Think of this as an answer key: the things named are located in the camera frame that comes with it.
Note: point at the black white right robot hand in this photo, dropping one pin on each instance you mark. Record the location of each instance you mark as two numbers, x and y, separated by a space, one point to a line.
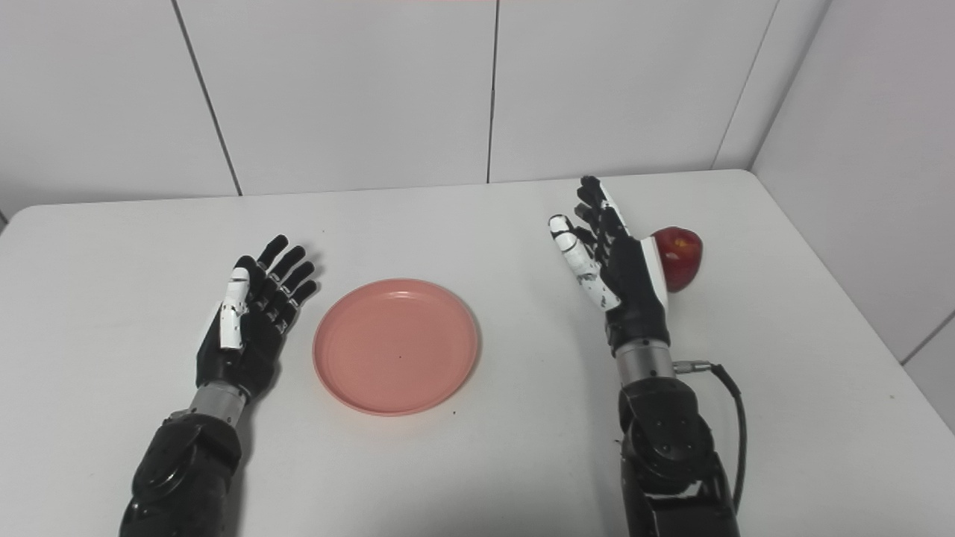
634 291

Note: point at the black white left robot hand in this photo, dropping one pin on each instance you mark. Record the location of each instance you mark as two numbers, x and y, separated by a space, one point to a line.
257 343

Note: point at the red apple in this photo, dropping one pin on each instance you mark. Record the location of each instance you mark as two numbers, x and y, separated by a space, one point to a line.
680 257

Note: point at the pink round plate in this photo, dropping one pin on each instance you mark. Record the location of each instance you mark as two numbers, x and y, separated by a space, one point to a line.
395 347

